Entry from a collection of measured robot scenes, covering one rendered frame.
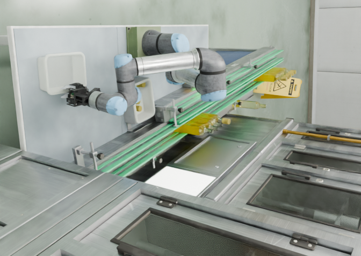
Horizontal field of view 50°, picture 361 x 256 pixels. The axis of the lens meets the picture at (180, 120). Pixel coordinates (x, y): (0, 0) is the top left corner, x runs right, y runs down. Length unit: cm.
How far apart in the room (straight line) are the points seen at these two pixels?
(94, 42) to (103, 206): 100
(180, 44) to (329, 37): 612
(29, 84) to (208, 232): 104
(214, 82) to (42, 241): 96
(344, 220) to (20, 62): 151
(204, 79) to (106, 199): 73
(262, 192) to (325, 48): 626
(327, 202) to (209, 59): 85
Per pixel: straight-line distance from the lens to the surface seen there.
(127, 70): 161
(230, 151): 229
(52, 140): 189
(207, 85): 172
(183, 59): 166
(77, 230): 115
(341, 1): 788
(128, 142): 207
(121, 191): 129
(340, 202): 195
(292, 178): 210
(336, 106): 830
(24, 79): 177
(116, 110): 155
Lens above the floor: 220
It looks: 33 degrees down
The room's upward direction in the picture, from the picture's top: 98 degrees clockwise
